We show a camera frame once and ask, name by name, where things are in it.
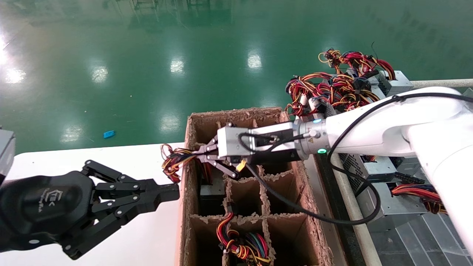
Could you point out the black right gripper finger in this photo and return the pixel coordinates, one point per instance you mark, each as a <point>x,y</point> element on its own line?
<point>207,150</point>
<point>221,166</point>

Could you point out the black conveyor frame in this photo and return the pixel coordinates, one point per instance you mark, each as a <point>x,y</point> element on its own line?
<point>343,236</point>

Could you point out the brown divided cardboard box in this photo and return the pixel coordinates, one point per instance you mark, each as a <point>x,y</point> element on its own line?
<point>292,236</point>

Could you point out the left wrist camera housing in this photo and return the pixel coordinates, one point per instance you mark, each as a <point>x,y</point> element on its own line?
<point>6,155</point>

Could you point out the white rail pipe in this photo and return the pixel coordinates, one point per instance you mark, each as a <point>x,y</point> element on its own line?
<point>436,84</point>

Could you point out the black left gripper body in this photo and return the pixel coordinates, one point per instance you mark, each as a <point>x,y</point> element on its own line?
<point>44,207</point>

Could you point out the clear plastic divider tray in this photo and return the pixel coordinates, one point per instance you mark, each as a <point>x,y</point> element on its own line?
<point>417,244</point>

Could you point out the short white tube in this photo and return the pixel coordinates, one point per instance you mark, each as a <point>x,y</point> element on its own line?
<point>303,100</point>

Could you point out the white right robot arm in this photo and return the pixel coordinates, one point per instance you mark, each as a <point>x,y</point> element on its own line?
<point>388,125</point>

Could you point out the right wrist camera housing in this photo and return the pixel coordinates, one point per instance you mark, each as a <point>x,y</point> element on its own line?
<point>232,142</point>

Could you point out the small blue floor scrap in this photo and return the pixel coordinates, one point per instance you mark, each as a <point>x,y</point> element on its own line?
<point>109,134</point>

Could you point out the long white pipe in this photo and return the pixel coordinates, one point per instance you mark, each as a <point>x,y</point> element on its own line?
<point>349,199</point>

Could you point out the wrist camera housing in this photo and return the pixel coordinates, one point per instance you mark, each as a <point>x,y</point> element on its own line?
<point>6,155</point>
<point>232,142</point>

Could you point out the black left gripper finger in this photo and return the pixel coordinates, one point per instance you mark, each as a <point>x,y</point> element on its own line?
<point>122,212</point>
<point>125,186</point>

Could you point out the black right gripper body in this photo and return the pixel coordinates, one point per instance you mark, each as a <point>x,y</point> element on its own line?
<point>281,157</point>

